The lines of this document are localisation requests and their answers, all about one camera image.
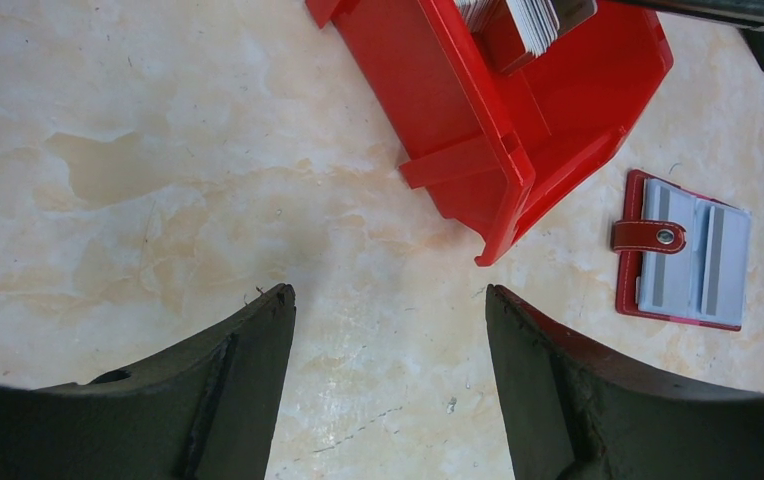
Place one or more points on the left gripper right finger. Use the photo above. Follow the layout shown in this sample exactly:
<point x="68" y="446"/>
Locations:
<point x="574" y="408"/>

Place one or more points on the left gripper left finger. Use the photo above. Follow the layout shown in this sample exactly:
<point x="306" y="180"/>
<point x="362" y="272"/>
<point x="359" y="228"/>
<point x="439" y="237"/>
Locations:
<point x="204" y="408"/>

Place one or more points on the red leather card holder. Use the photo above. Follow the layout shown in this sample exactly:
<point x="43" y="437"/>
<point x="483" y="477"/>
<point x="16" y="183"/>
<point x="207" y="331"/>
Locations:
<point x="632" y="236"/>

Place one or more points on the white credit card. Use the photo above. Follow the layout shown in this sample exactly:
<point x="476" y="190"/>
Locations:
<point x="725" y="269"/>
<point x="665" y="280"/>

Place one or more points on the red plastic bin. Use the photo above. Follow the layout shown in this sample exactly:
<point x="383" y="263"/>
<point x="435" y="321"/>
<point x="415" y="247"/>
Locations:
<point x="497" y="151"/>

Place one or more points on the stack of grey cards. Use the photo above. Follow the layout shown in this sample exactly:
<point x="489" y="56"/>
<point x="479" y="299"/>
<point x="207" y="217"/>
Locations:
<point x="533" y="24"/>

